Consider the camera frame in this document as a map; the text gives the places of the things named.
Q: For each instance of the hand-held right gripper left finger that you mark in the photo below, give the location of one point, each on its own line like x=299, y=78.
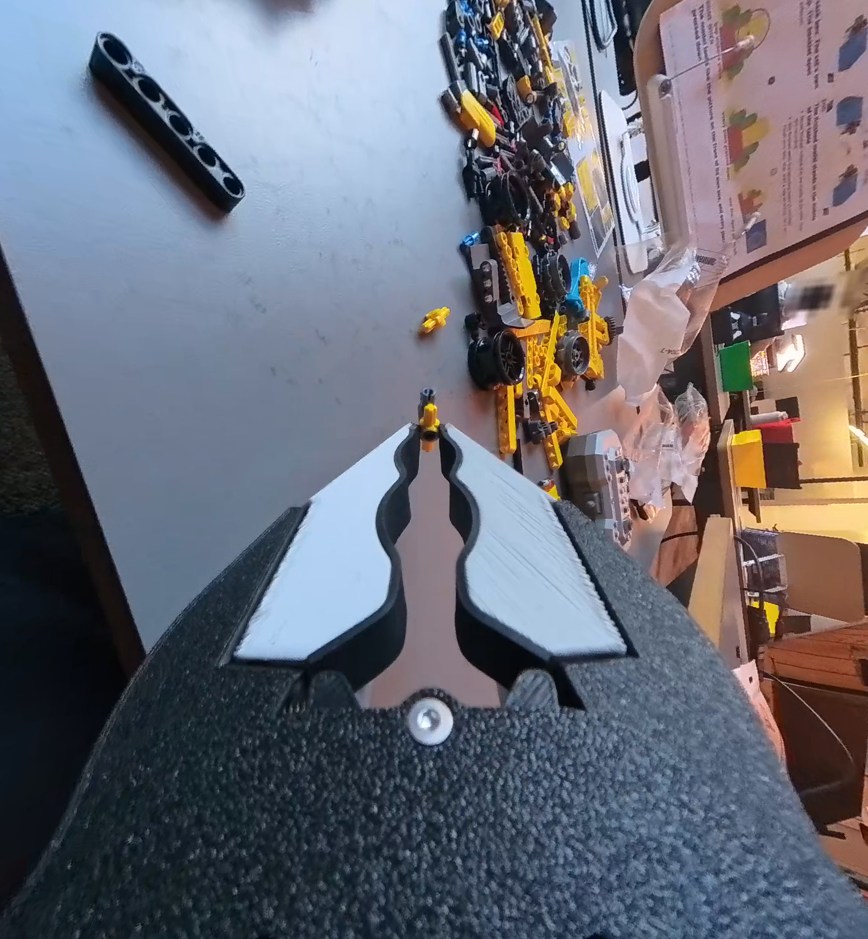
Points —
x=324, y=579

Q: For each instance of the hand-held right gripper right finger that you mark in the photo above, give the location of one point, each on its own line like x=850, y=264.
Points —
x=536, y=579

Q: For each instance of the yellow cross axle connector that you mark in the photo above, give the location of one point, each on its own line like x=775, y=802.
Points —
x=429, y=422
x=434, y=321

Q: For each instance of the grey desk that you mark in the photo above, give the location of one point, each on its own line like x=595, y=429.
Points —
x=258, y=330

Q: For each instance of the grey angular block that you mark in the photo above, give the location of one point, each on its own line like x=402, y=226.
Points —
x=599, y=477

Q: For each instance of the long yellow holed beam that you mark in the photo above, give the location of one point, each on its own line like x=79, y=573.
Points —
x=506, y=418

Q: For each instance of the black spoked wheel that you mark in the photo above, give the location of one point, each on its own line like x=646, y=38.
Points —
x=497, y=359

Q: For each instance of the yellow block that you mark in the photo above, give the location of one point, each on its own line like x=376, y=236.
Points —
x=749, y=458

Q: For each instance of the clear plastic bag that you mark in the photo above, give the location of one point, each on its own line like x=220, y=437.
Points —
x=661, y=352

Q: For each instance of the green block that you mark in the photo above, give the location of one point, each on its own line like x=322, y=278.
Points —
x=734, y=367

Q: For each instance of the pile of building brick parts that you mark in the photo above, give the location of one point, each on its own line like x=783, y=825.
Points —
x=529, y=220

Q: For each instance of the black holed beam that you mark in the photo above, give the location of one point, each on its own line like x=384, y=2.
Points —
x=166, y=121

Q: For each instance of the instruction sheet stand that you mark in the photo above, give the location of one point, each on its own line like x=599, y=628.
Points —
x=771, y=110

